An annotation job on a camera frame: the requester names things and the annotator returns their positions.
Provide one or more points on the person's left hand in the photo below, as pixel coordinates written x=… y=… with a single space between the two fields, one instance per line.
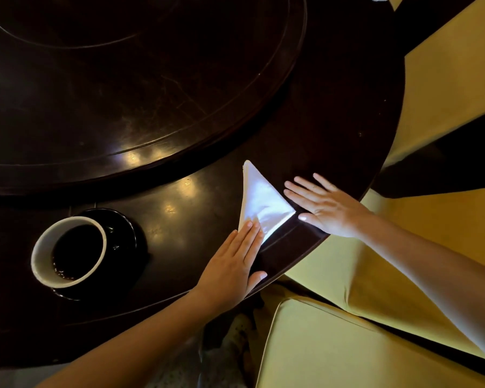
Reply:
x=226 y=274

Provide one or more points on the person's right hand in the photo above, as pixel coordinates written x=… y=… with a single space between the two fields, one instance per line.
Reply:
x=335 y=210

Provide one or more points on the person's left middle finger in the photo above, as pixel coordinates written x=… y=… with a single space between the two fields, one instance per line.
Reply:
x=247 y=240

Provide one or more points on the person's right middle finger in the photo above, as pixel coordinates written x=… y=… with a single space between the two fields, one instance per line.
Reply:
x=305 y=191

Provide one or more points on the person's left little finger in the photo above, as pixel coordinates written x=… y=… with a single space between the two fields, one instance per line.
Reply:
x=225 y=244

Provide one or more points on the person's left thumb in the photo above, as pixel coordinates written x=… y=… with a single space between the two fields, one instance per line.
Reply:
x=256 y=279

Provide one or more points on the person's right little finger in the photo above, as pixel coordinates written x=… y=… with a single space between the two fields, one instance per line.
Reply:
x=325 y=181

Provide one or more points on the person's right thumb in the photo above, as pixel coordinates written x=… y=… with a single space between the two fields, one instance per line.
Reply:
x=311 y=220

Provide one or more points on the white cloth napkin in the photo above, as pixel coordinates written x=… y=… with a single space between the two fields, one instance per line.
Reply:
x=262 y=200

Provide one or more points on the person's left forearm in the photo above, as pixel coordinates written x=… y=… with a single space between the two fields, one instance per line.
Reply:
x=137 y=347

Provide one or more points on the person's right forearm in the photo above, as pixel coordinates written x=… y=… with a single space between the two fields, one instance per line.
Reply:
x=428 y=270

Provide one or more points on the yellow upholstered chair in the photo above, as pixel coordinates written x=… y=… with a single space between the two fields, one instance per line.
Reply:
x=339 y=351
x=452 y=76
x=372 y=278

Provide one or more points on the black saucer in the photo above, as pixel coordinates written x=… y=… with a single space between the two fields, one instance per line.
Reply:
x=123 y=242

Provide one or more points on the dark coffee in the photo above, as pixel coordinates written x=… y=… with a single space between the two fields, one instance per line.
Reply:
x=79 y=250

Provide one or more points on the white-rimmed coffee cup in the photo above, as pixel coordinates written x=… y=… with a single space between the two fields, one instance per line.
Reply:
x=42 y=254

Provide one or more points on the dark wooden round turntable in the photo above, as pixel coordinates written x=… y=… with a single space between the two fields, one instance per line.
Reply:
x=125 y=84

